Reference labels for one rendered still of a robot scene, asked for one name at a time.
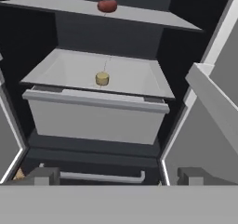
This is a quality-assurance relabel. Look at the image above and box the black fridge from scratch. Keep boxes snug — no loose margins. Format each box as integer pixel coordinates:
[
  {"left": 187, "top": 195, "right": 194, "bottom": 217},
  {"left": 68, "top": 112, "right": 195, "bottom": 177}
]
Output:
[{"left": 0, "top": 0, "right": 236, "bottom": 186}]

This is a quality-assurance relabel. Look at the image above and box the grey fridge shelf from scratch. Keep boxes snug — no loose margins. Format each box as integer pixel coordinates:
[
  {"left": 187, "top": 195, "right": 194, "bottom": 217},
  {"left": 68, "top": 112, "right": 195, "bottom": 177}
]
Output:
[
  {"left": 0, "top": 0, "right": 205, "bottom": 33},
  {"left": 20, "top": 47, "right": 177, "bottom": 100}
]

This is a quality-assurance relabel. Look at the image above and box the round yellow cheese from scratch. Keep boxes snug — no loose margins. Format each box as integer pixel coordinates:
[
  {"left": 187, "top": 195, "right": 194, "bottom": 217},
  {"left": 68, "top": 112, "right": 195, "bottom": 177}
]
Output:
[{"left": 95, "top": 72, "right": 111, "bottom": 86}]

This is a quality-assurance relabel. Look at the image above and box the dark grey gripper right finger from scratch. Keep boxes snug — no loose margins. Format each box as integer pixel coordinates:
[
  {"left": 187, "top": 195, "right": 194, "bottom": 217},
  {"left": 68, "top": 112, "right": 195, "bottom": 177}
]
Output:
[{"left": 177, "top": 167, "right": 238, "bottom": 186}]

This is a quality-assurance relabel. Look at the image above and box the grey freezer drawer handle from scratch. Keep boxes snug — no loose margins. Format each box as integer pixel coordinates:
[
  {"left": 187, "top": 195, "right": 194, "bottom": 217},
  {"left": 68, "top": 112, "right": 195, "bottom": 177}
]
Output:
[{"left": 38, "top": 162, "right": 146, "bottom": 185}]

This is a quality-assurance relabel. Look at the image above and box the grey fridge door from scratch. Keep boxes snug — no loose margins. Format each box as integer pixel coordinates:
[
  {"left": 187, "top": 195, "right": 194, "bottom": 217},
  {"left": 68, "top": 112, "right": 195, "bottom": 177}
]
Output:
[
  {"left": 0, "top": 52, "right": 29, "bottom": 185},
  {"left": 161, "top": 0, "right": 238, "bottom": 186}
]

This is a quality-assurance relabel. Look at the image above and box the red-brown sausage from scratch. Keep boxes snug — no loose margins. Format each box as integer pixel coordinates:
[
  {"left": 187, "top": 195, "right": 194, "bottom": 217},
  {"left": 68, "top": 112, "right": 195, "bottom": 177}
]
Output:
[{"left": 97, "top": 0, "right": 118, "bottom": 14}]

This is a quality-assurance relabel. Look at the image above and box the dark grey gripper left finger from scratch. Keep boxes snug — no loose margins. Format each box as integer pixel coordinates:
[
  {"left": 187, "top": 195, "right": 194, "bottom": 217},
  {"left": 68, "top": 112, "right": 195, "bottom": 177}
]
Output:
[{"left": 12, "top": 167, "right": 60, "bottom": 186}]

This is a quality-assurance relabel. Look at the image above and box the white fridge drawer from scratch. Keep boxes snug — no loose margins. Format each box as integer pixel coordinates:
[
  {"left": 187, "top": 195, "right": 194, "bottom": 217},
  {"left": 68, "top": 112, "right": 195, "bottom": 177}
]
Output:
[{"left": 21, "top": 86, "right": 171, "bottom": 146}]

